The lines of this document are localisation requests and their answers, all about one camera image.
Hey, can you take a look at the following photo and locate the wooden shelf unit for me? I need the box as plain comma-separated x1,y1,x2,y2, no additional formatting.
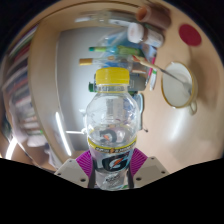
0,24,81,168

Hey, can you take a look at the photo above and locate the under-shelf light bar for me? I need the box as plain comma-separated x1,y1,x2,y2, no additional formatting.
54,111,73,158

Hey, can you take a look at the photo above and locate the tall dark green bottle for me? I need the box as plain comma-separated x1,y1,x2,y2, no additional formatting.
87,80,98,93

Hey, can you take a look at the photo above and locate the clear bottle with yellow cap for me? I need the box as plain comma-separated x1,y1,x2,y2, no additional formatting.
84,67,140,192

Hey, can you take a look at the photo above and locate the brown mug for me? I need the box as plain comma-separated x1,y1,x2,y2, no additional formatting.
134,3,173,30

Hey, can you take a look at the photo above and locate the green capped spray bottle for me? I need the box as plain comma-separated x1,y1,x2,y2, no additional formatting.
88,44,145,57

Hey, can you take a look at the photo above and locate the glass jar with white lid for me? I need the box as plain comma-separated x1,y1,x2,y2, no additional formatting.
127,21,165,49

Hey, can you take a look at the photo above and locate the gold capped clear bottle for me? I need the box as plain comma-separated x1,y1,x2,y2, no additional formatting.
78,57,134,68

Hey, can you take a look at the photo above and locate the white cup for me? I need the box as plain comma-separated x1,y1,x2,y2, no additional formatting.
160,60,199,116

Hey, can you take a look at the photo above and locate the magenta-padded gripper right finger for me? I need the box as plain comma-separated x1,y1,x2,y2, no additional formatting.
128,148,169,189

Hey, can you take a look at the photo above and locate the spoon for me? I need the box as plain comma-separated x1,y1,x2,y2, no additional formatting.
132,54,194,96

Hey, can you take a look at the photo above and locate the clear glass bottle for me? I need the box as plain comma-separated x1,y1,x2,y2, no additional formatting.
73,9,141,28

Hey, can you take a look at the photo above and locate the flat round red coaster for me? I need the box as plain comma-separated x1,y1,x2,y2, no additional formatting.
178,23,203,48

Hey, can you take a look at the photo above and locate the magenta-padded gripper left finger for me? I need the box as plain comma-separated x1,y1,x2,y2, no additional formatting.
54,149,96,189

